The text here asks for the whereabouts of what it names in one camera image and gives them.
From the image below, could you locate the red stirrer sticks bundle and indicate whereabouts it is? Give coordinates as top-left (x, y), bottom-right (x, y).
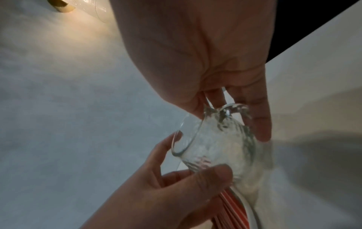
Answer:
top-left (212, 188), bottom-right (250, 229)

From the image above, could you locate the brass glass wall lamp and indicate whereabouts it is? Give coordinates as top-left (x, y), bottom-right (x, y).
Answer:
top-left (46, 0), bottom-right (109, 24)

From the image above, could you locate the person's left hand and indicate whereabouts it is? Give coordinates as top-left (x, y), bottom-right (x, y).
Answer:
top-left (80, 132), bottom-right (235, 229)

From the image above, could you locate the person's right hand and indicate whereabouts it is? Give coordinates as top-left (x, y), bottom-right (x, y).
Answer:
top-left (109, 0), bottom-right (277, 143)

